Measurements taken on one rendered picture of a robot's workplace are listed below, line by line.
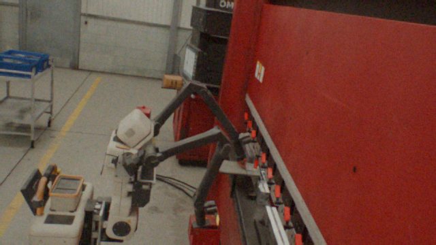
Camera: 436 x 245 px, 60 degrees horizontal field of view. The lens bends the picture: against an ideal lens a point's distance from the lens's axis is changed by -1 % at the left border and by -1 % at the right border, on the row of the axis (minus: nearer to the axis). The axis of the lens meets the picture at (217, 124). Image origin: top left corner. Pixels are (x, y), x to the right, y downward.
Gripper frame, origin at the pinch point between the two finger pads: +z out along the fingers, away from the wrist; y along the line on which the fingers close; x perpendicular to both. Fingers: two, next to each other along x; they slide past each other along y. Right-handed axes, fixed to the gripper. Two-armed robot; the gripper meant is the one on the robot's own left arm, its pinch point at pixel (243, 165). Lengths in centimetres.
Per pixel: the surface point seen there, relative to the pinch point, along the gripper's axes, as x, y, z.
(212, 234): 29, -48, 11
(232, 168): 7.6, -3.9, -2.5
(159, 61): 116, 678, 15
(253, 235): 6, -59, 11
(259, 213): -0.1, -36.4, 14.9
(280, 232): -8, -68, 8
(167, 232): 84, 61, 72
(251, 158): -7.1, 30.0, 11.8
